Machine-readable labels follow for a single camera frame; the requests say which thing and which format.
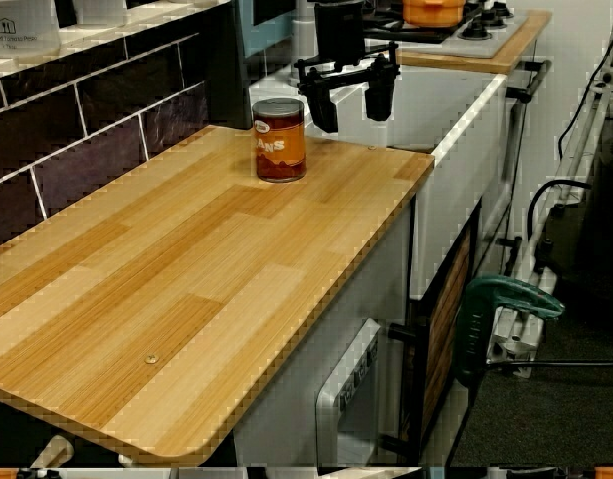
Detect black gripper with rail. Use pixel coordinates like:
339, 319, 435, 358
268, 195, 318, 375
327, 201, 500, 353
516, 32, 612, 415
294, 0, 402, 134

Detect orange beans can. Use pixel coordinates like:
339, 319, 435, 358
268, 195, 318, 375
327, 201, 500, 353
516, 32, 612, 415
251, 97, 307, 184

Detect white toy kitchen sink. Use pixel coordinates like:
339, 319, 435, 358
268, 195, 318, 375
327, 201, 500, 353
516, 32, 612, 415
249, 47, 510, 303

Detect orange pot with lid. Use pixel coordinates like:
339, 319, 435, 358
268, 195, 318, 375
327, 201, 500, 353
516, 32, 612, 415
401, 0, 466, 28

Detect teal cabinet panel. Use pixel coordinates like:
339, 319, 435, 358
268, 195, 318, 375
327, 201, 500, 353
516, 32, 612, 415
236, 0, 296, 59

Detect grey stove top black grates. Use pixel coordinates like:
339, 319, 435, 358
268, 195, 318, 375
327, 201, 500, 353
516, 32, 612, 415
355, 0, 530, 59

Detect wooden stove counter board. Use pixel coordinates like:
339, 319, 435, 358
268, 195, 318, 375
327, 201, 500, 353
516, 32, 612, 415
393, 9, 553, 76

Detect black towel bar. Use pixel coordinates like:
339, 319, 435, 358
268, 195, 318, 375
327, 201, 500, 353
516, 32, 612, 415
505, 58, 553, 104

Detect plain white jar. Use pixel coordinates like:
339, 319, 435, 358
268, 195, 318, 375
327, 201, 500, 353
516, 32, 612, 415
71, 0, 131, 26

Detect grey toy oven door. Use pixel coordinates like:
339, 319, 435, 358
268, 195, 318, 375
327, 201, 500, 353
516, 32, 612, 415
314, 318, 388, 468

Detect white jar with printed label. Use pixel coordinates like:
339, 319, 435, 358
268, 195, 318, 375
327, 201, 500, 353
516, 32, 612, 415
0, 0, 62, 58

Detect thick black looped cable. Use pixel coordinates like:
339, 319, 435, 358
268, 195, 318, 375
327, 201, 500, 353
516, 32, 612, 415
527, 179, 593, 241

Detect aluminium frame rail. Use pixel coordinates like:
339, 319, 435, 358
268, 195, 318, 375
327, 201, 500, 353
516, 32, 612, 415
485, 47, 613, 380

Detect wooden cabinet door black frame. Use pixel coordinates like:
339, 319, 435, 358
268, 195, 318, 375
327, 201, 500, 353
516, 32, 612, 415
417, 228, 475, 441

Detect black cabinet door handle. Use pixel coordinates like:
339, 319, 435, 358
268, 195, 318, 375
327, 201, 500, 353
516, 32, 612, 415
388, 321, 428, 351

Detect thin black hanging cable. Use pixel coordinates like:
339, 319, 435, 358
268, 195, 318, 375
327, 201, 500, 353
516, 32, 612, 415
557, 0, 613, 162

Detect white cylindrical handle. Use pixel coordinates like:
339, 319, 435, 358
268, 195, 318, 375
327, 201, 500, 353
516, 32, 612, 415
24, 434, 76, 469

